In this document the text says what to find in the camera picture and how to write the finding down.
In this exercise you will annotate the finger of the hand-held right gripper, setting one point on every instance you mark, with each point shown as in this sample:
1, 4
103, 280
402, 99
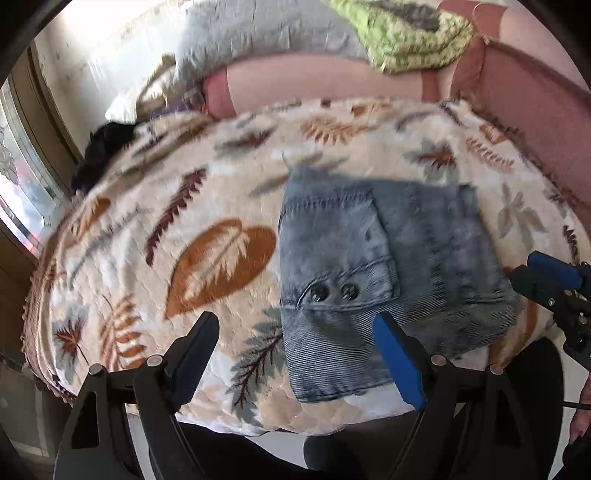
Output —
531, 284
554, 270

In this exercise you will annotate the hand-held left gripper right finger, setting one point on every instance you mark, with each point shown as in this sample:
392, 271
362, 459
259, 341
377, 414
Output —
399, 364

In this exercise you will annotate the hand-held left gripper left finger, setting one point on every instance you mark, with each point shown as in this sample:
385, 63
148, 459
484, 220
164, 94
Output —
194, 364

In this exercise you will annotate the blue denim pants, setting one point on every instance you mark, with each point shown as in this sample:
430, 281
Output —
332, 240

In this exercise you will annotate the person's right hand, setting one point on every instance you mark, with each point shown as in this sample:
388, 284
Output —
582, 413

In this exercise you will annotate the person's dark clothed legs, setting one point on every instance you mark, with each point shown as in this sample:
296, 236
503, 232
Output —
351, 457

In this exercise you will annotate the leaf print blanket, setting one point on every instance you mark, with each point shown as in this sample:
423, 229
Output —
184, 207

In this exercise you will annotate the brown fringed bedspread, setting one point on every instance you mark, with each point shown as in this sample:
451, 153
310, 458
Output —
39, 295

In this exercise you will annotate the brown wooden door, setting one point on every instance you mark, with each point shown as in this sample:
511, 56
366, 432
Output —
14, 258

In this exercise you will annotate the black cloth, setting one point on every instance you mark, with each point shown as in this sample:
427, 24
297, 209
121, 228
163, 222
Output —
104, 152

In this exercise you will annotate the stained glass door panel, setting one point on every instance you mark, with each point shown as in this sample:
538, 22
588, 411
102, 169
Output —
27, 184

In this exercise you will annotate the green patterned blanket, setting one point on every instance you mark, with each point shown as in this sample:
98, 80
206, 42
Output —
406, 44

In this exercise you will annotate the white crumpled cloth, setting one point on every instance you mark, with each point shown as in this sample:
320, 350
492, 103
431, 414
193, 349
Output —
138, 97

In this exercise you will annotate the grey cloth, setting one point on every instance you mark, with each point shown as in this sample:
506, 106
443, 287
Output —
411, 11

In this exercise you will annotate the grey quilted pillow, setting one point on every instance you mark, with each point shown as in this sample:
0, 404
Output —
258, 32

